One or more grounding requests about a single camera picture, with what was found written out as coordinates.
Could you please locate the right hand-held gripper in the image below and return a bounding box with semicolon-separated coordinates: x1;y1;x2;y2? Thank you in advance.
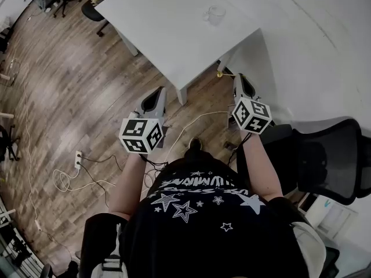
231;72;273;135

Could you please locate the person's left forearm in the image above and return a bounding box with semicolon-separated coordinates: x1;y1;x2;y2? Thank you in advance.
108;152;149;220

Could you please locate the white table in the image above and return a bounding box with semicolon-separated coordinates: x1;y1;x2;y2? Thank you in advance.
94;0;264;106

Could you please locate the clear glass cup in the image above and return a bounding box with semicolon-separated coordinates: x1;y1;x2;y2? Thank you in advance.
202;5;227;26

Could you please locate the white storage box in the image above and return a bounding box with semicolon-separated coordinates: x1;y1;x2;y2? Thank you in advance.
297;192;360;240

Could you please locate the cream floor cable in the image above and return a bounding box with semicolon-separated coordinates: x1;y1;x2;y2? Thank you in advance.
165;111;233;163

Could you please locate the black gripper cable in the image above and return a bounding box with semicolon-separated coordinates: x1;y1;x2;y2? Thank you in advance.
138;153;169;169
227;131;253;167

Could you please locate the cream fabric bag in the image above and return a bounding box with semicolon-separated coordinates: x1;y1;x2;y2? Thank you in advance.
290;221;328;278

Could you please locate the white floor cable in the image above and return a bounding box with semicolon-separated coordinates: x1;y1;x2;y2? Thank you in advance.
20;68;117;193

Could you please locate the black floor cable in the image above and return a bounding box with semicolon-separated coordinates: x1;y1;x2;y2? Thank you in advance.
77;154;120;209

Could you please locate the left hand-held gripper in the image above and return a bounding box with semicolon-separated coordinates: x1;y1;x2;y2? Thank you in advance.
118;86;168;155

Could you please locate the black star print shirt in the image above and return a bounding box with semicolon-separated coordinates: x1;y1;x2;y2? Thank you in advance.
80;151;310;278

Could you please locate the person's right forearm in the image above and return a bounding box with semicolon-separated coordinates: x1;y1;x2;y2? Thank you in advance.
242;125;284;202

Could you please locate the black chair base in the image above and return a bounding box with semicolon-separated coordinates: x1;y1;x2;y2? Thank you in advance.
0;123;21;162

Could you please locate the black mesh office chair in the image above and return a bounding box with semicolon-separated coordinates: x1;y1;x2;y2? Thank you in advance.
237;117;371;207

